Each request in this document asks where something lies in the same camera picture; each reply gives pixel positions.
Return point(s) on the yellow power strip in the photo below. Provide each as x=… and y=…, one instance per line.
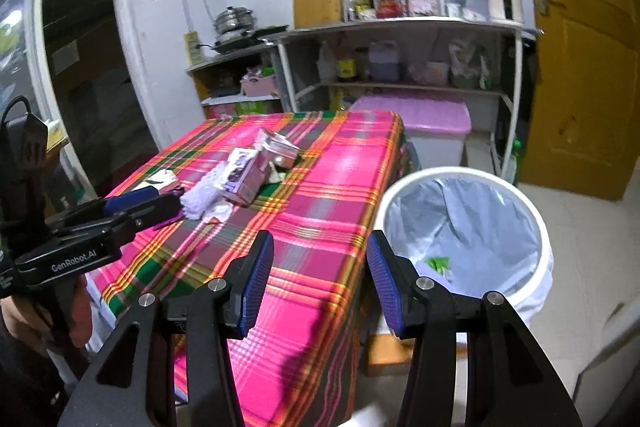
x=193, y=47

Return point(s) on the purple snack bag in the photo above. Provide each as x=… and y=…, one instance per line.
x=168, y=208

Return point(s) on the clear plastic bottle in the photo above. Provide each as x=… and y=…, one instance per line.
x=349, y=10

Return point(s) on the white paper bag green print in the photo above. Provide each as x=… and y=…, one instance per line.
x=164, y=181

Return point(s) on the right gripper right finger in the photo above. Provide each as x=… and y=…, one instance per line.
x=511, y=382

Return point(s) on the metal kitchen shelf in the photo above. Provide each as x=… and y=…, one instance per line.
x=420, y=40

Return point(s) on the yellow wooden door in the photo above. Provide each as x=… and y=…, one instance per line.
x=584, y=132

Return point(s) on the clear plastic container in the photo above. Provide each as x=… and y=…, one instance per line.
x=472, y=10

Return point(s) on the red lid jar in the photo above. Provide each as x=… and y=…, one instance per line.
x=388, y=9

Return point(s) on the pink plaid tablecloth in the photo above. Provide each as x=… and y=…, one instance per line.
x=297, y=367

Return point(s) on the steel steamer pot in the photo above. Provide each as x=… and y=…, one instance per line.
x=234, y=18

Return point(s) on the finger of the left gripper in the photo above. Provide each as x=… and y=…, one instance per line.
x=140, y=218
x=127, y=201

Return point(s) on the white foam fruit net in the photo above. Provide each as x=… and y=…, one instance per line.
x=202, y=195

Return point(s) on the grey trash bag liner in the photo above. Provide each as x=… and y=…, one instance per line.
x=471, y=235

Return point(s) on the white trash bin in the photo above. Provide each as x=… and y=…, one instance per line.
x=530, y=298

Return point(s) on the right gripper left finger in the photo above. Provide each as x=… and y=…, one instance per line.
x=131, y=382

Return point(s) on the purple lid storage box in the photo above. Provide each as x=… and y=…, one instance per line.
x=436, y=128

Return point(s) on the small wooden shelf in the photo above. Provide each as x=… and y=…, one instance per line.
x=217, y=82

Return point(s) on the pink white paper box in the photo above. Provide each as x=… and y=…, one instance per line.
x=281, y=152

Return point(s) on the black induction cooker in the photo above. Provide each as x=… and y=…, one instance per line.
x=242, y=39

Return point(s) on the pink plastic basket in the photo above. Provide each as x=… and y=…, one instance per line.
x=259, y=85

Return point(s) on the person's left hand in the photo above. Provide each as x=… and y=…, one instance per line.
x=23, y=322

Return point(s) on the purple blueberry milk carton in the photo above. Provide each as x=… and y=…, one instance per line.
x=245, y=172

